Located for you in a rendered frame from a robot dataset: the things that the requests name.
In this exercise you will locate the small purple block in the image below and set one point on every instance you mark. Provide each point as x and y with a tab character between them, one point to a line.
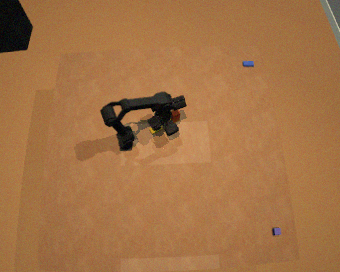
276	231

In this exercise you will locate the small blue block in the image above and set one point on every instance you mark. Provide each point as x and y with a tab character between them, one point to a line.
248	63

